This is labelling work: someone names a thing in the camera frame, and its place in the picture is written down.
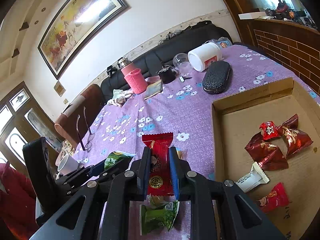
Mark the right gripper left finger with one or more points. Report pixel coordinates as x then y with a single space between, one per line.
141 168

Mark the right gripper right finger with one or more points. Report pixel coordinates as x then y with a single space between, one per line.
178 171

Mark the red long snack packet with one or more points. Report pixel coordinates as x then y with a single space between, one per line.
276 198
159 182

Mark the green pea snack packet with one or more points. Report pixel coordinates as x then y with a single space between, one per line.
116 156

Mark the white cake packet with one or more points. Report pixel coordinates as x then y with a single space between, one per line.
254 178

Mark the dark red foil snack bag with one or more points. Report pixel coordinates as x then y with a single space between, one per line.
267 155

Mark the small red candy packet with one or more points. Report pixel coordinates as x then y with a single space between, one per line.
269 130

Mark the yellow cheese biscuit packet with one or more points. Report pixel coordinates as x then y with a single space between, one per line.
182 154

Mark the white enamel mug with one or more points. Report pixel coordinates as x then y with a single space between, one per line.
67 165

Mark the purple framed eyeglasses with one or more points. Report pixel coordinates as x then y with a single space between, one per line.
84 132

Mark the purple floral tablecloth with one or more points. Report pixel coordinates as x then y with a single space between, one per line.
184 109

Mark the brown wooden chair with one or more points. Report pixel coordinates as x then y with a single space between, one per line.
92 98

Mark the cardboard box tray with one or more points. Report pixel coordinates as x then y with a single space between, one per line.
236 119

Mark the white cloth gloves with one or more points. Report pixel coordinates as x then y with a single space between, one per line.
120 97

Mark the small notebook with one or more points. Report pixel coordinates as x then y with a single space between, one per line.
153 89

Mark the pink knit-sleeved bottle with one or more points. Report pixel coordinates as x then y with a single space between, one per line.
132 75

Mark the small black cup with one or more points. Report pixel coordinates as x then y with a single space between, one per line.
168 74

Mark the black glasses case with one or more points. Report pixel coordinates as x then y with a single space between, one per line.
216 78

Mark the clear plastic cup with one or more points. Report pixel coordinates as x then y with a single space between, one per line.
182 63

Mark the white plastic jar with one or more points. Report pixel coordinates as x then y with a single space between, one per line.
201 57

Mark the black leather sofa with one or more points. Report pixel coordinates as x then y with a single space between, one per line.
153 60

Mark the wooden cabinet counter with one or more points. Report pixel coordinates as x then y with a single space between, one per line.
292 45

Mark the framed wall painting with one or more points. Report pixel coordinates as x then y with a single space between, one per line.
73 26

